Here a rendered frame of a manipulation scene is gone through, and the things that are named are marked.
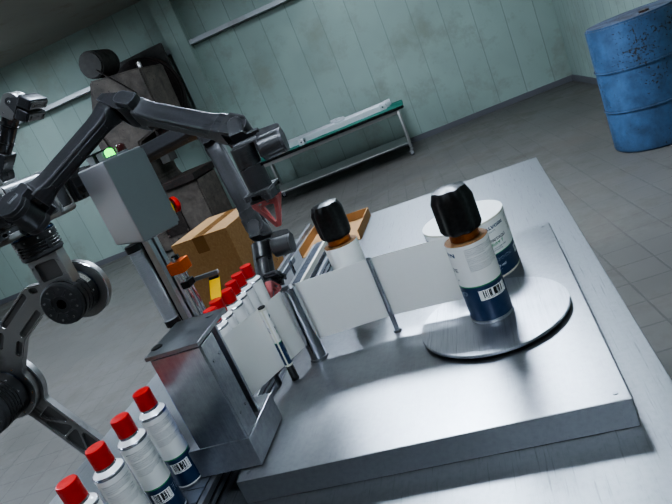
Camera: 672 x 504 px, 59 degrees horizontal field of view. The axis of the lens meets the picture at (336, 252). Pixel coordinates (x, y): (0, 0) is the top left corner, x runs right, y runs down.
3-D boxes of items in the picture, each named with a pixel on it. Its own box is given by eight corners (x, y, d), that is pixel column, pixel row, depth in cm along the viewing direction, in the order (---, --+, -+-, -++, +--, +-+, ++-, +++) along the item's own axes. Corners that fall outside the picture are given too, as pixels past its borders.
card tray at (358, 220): (361, 238, 231) (357, 229, 230) (302, 258, 239) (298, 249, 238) (371, 215, 259) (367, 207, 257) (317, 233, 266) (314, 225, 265)
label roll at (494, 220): (525, 244, 151) (508, 193, 147) (512, 281, 135) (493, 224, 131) (452, 259, 161) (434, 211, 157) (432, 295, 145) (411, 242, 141)
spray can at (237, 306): (267, 361, 147) (231, 290, 142) (248, 367, 148) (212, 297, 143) (271, 351, 152) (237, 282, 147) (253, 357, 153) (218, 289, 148)
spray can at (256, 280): (280, 332, 161) (249, 267, 156) (264, 337, 163) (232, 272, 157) (286, 323, 166) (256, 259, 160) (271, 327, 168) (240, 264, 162)
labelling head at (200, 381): (262, 464, 106) (199, 344, 99) (201, 478, 110) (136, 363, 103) (282, 416, 119) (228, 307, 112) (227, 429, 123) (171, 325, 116)
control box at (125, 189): (144, 242, 128) (101, 161, 123) (116, 246, 141) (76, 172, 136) (182, 222, 134) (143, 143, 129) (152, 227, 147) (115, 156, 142)
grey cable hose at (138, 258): (177, 325, 137) (134, 245, 131) (164, 329, 138) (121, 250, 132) (183, 318, 140) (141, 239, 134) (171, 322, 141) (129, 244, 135)
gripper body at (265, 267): (277, 275, 165) (273, 251, 167) (245, 286, 168) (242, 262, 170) (287, 280, 170) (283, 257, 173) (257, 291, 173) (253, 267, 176)
